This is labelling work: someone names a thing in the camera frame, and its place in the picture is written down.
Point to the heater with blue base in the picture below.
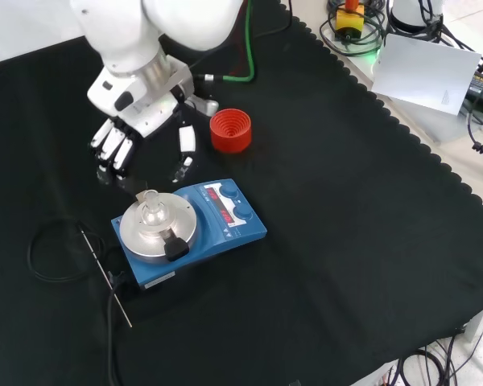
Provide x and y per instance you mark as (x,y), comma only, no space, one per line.
(209,241)

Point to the black knob on heater plate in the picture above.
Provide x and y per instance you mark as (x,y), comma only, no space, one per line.
(177,248)

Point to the black bench cloth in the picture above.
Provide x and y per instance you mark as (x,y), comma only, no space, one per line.
(326,241)

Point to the white bench bracket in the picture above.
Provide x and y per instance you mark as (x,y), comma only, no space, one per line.
(477,323)

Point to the pale board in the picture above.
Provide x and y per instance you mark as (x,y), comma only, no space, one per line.
(422,72)

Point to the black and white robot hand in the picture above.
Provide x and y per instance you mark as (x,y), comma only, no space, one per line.
(141,108)

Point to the thin metal probe rod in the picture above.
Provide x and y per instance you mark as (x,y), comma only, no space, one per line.
(105,277)

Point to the yellow stop button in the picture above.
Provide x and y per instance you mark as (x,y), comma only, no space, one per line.
(350,22)

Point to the clear round-bottom glass flask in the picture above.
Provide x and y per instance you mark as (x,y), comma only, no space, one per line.
(153,215)

